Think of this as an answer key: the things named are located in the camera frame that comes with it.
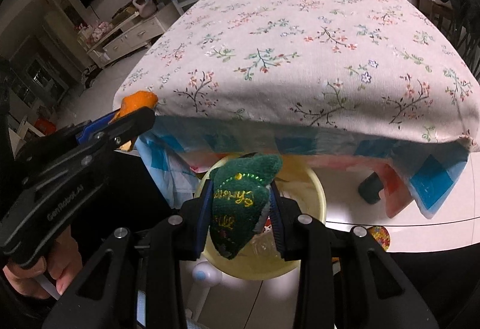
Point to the orange peel piece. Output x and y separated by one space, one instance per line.
130 104

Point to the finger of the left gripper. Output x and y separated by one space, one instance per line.
123 126
90 128

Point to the cream tv stand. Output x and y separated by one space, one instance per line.
129 31

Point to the green cloth toy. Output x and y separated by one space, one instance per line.
241 201

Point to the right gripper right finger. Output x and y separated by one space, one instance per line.
300 237

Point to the black folding chairs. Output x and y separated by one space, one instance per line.
463 34

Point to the checkered under tablecloth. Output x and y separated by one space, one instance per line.
425 172

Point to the yellow plastic trash basin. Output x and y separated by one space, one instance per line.
298 193

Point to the pink kettlebell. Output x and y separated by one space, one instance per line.
144 6

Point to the floral tablecloth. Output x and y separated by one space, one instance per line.
375 67

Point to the person left hand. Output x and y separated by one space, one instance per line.
63 264

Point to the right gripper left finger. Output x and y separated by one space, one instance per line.
180 237

